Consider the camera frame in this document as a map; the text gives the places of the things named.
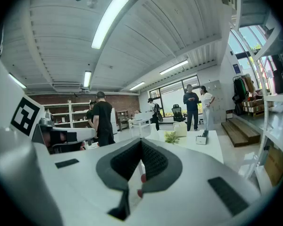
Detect black office chair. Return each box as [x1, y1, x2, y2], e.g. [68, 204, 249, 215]
[171, 104, 186, 122]

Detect long ceiling light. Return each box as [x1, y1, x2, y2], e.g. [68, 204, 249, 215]
[158, 59, 189, 76]
[91, 0, 133, 50]
[129, 81, 146, 91]
[83, 70, 92, 88]
[8, 73, 27, 89]

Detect stack of cardboard boxes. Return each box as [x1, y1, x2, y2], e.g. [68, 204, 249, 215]
[241, 99, 274, 117]

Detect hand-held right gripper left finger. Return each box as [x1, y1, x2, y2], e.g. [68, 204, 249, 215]
[96, 137, 142, 221]

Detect white open shelving unit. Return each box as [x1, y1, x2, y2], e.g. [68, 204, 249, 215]
[42, 100, 92, 129]

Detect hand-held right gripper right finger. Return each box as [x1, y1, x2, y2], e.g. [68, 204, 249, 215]
[141, 139, 183, 193]

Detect white teal tissue box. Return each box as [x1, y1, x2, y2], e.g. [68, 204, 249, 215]
[195, 129, 209, 145]

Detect long white carton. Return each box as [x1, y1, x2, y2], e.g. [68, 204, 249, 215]
[133, 112, 154, 121]

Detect white refrigerator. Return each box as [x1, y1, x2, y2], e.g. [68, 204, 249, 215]
[110, 107, 118, 135]

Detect ceiling air conditioner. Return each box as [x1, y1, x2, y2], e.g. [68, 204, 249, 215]
[52, 82, 83, 93]

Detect white long-legged work table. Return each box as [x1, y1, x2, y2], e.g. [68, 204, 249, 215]
[128, 118, 154, 133]

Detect clothes rack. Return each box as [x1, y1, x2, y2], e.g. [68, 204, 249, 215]
[232, 74, 257, 116]

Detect brown cardboard box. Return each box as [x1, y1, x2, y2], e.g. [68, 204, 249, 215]
[264, 145, 283, 187]

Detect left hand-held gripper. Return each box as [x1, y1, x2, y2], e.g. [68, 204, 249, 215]
[0, 53, 97, 155]

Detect white metal shelving rack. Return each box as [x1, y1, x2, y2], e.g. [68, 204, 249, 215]
[233, 0, 283, 188]

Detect cream organizer caddy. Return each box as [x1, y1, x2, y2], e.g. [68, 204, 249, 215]
[173, 121, 188, 137]

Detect large window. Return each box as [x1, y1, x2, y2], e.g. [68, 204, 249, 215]
[149, 74, 201, 118]

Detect peach artificial flowers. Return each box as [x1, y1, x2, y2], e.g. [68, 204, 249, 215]
[164, 130, 181, 145]

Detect wooden cubby cabinet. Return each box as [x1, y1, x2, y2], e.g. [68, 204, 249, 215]
[117, 110, 131, 129]

